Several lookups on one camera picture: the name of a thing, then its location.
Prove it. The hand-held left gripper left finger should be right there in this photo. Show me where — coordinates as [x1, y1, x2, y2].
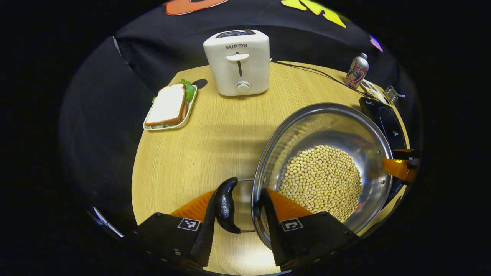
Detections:
[123, 190, 217, 268]

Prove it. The white divided spice tray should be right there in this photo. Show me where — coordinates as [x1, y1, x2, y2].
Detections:
[361, 79, 386, 103]

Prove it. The white rectangular plate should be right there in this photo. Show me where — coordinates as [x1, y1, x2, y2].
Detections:
[143, 84, 198, 131]

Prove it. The black induction cooktop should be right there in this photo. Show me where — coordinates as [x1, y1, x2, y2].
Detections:
[359, 97, 411, 207]

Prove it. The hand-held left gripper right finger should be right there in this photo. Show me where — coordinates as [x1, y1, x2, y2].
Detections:
[259, 188, 359, 271]

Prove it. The wire mesh utensil holder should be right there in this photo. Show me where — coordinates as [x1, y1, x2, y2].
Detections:
[384, 85, 399, 105]

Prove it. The stainless steel pot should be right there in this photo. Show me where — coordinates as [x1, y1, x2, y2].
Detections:
[214, 102, 394, 250]

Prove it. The sandwich with lettuce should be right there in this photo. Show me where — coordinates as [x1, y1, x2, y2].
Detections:
[145, 79, 196, 128]

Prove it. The pile of soybeans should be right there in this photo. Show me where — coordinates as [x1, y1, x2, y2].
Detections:
[278, 145, 363, 222]

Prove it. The white toaster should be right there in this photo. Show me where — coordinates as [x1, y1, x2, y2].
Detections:
[203, 30, 270, 97]

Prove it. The silver spray bottle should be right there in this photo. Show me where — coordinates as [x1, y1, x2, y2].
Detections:
[344, 53, 369, 89]

